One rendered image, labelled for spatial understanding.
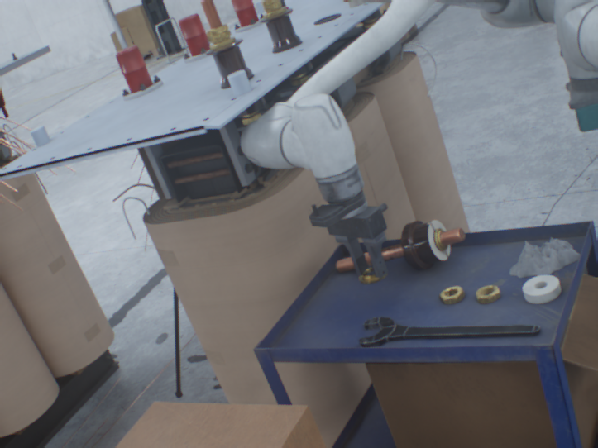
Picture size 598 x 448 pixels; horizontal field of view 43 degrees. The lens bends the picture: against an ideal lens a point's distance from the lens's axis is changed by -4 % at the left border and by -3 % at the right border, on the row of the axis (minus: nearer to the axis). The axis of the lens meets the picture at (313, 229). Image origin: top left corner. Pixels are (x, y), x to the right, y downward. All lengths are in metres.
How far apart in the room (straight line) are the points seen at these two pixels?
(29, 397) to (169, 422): 1.93
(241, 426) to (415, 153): 1.56
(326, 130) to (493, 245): 0.50
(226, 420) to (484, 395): 0.50
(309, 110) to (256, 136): 0.18
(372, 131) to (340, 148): 0.89
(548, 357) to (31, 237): 2.51
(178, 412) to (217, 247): 0.59
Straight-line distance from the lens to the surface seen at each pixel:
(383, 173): 2.43
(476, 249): 1.79
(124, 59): 2.26
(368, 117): 2.40
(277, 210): 1.93
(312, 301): 1.80
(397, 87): 2.68
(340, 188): 1.55
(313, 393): 2.16
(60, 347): 3.59
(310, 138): 1.51
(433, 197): 2.82
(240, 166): 1.97
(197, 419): 1.48
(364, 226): 1.57
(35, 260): 3.46
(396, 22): 1.72
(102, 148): 1.75
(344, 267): 1.85
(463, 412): 1.61
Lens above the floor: 1.68
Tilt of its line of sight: 22 degrees down
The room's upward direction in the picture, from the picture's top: 21 degrees counter-clockwise
